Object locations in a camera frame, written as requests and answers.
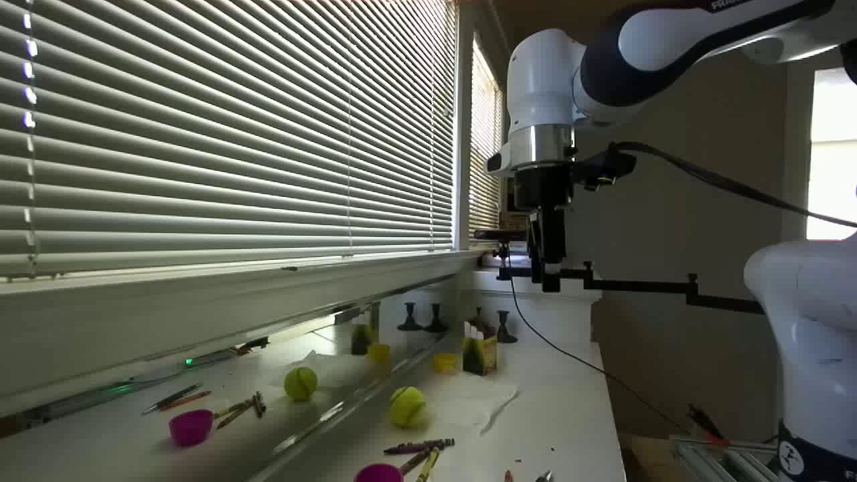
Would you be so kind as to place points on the white window sill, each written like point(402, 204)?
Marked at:
point(179, 312)

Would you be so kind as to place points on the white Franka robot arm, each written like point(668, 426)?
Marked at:
point(536, 81)

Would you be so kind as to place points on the narrow white window blinds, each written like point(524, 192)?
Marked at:
point(487, 134)

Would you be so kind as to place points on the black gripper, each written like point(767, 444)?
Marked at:
point(540, 188)

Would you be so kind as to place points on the orange crayon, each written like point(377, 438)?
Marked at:
point(508, 477)

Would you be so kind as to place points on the dark red crayon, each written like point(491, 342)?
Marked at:
point(419, 446)

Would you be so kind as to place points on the grey pen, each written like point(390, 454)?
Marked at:
point(546, 477)

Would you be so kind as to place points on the yellow crayon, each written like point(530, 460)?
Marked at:
point(429, 466)

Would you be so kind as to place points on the yellow plastic cup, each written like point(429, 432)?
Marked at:
point(443, 363)

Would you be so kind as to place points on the clear plastic tray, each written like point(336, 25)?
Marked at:
point(724, 460)

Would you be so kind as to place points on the black camera mount rod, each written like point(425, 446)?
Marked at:
point(645, 287)

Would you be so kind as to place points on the white horizontal window blinds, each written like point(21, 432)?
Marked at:
point(224, 134)

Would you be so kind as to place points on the pink plastic cup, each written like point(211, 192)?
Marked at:
point(378, 473)

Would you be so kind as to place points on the green yellow crayon box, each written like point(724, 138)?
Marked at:
point(482, 354)

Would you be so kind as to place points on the yellow-green tennis ball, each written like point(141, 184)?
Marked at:
point(409, 406)

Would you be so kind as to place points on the brown crayon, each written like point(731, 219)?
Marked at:
point(413, 462)

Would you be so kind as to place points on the black stand foot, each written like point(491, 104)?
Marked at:
point(506, 329)
point(482, 320)

